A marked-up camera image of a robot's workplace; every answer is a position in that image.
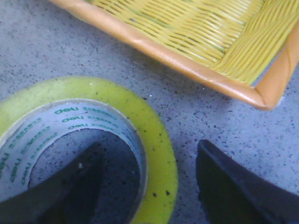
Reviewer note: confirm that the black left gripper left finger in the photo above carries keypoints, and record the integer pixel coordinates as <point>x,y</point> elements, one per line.
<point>67,197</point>

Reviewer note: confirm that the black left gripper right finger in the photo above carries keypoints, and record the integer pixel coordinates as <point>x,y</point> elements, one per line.
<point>231,194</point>

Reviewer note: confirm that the yellow wicker basket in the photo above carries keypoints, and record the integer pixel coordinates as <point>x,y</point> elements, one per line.
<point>246,49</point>

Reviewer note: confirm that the yellow-green tape roll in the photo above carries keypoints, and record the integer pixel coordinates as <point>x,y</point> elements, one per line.
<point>34,118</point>

